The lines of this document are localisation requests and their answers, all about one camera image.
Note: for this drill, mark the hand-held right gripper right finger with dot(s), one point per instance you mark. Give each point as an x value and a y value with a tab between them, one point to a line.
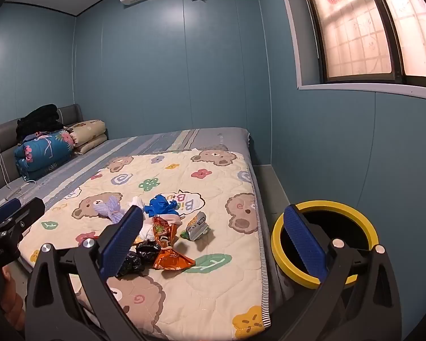
301	241

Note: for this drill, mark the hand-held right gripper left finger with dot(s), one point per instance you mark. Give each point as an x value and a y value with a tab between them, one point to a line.
122	241

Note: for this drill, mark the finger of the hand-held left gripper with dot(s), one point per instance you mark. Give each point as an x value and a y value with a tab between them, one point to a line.
7	207
32	209

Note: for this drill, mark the black plastic bag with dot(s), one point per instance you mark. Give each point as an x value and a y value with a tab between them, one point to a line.
145	250

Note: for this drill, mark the bubble wrap bundle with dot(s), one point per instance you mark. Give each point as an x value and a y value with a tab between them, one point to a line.
108	209

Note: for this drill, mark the white knotted cloth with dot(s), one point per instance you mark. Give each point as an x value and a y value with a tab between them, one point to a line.
136	201

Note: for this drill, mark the yellow rimmed black trash bin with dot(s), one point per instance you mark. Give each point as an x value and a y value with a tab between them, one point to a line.
326	204

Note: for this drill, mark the orange snack wrapper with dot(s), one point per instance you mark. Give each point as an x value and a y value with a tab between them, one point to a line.
170	259

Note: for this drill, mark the blue rubber glove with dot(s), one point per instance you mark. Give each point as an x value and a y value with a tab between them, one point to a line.
161	204

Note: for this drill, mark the pink cloth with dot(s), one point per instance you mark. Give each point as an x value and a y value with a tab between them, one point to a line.
172	219

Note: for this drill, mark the grey green snack packet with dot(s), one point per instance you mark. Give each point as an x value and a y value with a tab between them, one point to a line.
197	225

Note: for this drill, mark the person's left hand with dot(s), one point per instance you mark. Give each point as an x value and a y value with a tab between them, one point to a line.
10	302

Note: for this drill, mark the blue floral folded quilt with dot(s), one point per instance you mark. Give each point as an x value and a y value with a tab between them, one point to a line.
39	152

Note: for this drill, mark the grey padded headboard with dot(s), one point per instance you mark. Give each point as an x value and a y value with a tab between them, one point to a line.
3	138

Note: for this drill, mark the bear printed cream blanket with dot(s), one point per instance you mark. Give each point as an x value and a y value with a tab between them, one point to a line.
216	255

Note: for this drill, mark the black folded clothes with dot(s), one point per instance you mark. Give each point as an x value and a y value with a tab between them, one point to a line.
39	117

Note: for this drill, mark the beige folded quilt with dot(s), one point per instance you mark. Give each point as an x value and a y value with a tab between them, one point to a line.
88	131

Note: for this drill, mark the bed with striped grey sheet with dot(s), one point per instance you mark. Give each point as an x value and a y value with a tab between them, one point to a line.
145	142

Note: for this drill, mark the window with dark frame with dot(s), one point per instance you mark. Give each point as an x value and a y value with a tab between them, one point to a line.
358	35

